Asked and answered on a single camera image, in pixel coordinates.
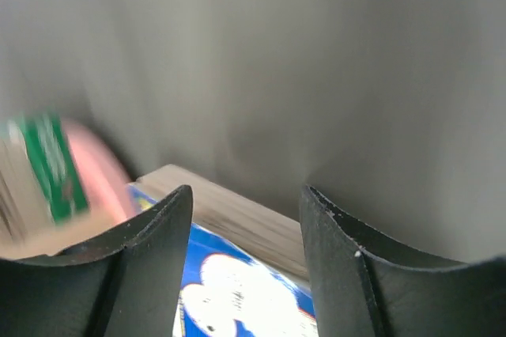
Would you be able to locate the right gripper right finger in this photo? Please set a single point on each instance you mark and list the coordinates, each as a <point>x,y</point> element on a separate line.
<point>365,283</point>

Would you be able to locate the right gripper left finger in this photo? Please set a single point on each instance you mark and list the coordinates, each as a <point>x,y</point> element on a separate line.
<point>124,282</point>

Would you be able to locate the dark blue treehouse book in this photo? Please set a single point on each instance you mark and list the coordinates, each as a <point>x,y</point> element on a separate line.
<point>245,273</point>

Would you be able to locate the green treehouse book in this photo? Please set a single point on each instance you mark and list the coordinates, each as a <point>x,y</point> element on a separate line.
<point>40,185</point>

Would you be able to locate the pink three-tier shelf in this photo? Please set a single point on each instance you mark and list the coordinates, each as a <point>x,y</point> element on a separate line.
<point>105,183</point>

